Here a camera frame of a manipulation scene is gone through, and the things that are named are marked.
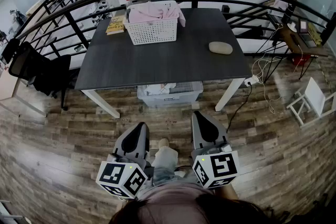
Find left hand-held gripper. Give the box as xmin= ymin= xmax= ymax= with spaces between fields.
xmin=96 ymin=122 xmax=155 ymax=200

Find yellow packet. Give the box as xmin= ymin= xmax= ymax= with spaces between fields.
xmin=306 ymin=22 xmax=323 ymax=46

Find grey laptop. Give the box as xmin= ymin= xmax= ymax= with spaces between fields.
xmin=298 ymin=31 xmax=319 ymax=48

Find dark grey table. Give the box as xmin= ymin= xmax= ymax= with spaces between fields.
xmin=74 ymin=7 xmax=254 ymax=119

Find black office chair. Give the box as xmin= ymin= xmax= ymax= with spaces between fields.
xmin=8 ymin=41 xmax=72 ymax=111

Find person's right forearm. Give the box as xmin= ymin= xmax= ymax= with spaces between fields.
xmin=214 ymin=184 xmax=240 ymax=200

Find yellow book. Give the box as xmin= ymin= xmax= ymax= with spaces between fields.
xmin=105 ymin=16 xmax=127 ymax=36

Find black power cable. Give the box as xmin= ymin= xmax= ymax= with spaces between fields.
xmin=226 ymin=83 xmax=253 ymax=133

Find person's mauve shirt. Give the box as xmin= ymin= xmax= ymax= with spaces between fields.
xmin=135 ymin=182 xmax=238 ymax=224

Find pink laundry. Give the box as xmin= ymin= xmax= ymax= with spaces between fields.
xmin=126 ymin=1 xmax=186 ymax=28

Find person's light trouser leg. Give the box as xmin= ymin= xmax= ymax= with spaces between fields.
xmin=151 ymin=145 xmax=180 ymax=186

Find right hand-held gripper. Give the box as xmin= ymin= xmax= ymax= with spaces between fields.
xmin=191 ymin=111 xmax=240 ymax=189

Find white folding chair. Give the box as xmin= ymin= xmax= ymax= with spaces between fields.
xmin=286 ymin=77 xmax=336 ymax=129

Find red box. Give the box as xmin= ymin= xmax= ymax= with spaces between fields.
xmin=292 ymin=54 xmax=312 ymax=67

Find white perforated laundry basket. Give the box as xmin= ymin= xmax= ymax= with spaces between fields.
xmin=123 ymin=0 xmax=185 ymax=46

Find black metal railing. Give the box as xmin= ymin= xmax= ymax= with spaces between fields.
xmin=14 ymin=0 xmax=336 ymax=82

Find white power strip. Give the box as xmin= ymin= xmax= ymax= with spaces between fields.
xmin=244 ymin=74 xmax=261 ymax=87

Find grey plastic storage bin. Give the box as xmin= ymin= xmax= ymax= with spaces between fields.
xmin=136 ymin=81 xmax=204 ymax=108

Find white folded cloth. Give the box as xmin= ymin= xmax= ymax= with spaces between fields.
xmin=143 ymin=83 xmax=177 ymax=97

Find white cable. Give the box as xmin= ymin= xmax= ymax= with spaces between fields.
xmin=251 ymin=22 xmax=304 ymax=115

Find wooden side desk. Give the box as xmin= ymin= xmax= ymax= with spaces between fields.
xmin=277 ymin=20 xmax=329 ymax=81

